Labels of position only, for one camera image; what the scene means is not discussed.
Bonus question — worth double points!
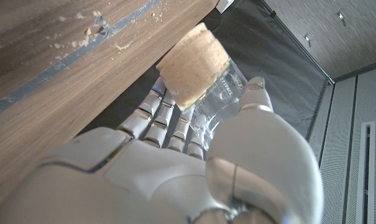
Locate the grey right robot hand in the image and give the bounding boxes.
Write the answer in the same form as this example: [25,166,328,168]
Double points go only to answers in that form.
[0,77,324,224]

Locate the clear plastic cup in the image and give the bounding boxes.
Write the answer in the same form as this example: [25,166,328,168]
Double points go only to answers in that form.
[156,22,248,151]

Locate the brown sugar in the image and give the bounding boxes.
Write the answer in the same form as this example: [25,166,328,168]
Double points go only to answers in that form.
[156,22,231,111]

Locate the spilled sugar crumbs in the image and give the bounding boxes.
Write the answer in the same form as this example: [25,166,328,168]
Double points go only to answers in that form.
[46,11,135,52]

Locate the black backdrop curtain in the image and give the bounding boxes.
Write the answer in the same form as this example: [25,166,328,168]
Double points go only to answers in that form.
[78,0,333,141]

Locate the black backdrop stand pole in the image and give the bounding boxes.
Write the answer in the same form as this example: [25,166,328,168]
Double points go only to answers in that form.
[259,0,335,85]

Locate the white ceiling slot vent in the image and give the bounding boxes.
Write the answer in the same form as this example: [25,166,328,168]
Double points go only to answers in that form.
[355,121,376,224]

